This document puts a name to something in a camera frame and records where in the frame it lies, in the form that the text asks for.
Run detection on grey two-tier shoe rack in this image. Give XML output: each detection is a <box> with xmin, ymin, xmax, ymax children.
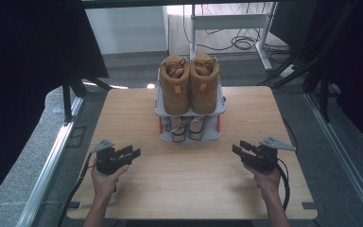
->
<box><xmin>153</xmin><ymin>64</ymin><xmax>227</xmax><ymax>143</ymax></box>

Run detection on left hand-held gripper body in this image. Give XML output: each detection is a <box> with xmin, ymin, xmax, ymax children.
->
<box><xmin>91</xmin><ymin>138</ymin><xmax>124</xmax><ymax>176</ymax></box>

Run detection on black curtain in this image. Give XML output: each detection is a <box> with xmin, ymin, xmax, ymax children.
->
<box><xmin>0</xmin><ymin>0</ymin><xmax>110</xmax><ymax>216</ymax></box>
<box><xmin>302</xmin><ymin>0</ymin><xmax>363</xmax><ymax>155</ymax></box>

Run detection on white power strip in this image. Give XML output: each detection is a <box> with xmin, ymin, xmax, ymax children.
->
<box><xmin>279</xmin><ymin>64</ymin><xmax>296</xmax><ymax>79</ymax></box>

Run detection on aluminium rail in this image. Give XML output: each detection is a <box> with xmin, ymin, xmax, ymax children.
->
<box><xmin>305</xmin><ymin>93</ymin><xmax>363</xmax><ymax>226</ymax></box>
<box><xmin>15</xmin><ymin>96</ymin><xmax>84</xmax><ymax>227</ymax></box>

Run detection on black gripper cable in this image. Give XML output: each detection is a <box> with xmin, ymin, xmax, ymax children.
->
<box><xmin>275</xmin><ymin>157</ymin><xmax>292</xmax><ymax>212</ymax></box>
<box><xmin>57</xmin><ymin>152</ymin><xmax>96</xmax><ymax>227</ymax></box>

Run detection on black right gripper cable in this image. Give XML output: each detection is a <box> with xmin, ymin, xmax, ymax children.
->
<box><xmin>275</xmin><ymin>157</ymin><xmax>292</xmax><ymax>212</ymax></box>

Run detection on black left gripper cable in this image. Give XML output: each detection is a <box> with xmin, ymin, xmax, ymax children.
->
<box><xmin>57</xmin><ymin>152</ymin><xmax>96</xmax><ymax>227</ymax></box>

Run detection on black cables on floor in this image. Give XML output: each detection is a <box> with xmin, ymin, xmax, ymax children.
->
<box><xmin>198</xmin><ymin>31</ymin><xmax>291</xmax><ymax>55</ymax></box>

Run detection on person's right hand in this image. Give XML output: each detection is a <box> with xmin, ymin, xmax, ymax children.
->
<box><xmin>244</xmin><ymin>164</ymin><xmax>282</xmax><ymax>202</ymax></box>

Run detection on white cabinet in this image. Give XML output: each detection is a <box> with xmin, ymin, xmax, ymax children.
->
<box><xmin>85</xmin><ymin>6</ymin><xmax>168</xmax><ymax>55</ymax></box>

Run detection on person's left hand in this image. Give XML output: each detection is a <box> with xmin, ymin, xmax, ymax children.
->
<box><xmin>91</xmin><ymin>164</ymin><xmax>130</xmax><ymax>201</ymax></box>

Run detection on tan suede lace-up boot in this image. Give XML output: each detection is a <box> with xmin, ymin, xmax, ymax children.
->
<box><xmin>159</xmin><ymin>55</ymin><xmax>191</xmax><ymax>116</ymax></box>
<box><xmin>188</xmin><ymin>53</ymin><xmax>221</xmax><ymax>115</ymax></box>

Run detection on white metal desk frame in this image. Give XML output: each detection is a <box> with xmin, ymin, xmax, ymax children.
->
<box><xmin>189</xmin><ymin>3</ymin><xmax>278</xmax><ymax>72</ymax></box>

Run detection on black metal stand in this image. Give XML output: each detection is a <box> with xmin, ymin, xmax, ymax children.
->
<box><xmin>258</xmin><ymin>0</ymin><xmax>358</xmax><ymax>123</ymax></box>
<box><xmin>60</xmin><ymin>67</ymin><xmax>112</xmax><ymax>126</ymax></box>

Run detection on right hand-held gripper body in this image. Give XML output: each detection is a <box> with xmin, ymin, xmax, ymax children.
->
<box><xmin>249</xmin><ymin>135</ymin><xmax>297</xmax><ymax>173</ymax></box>

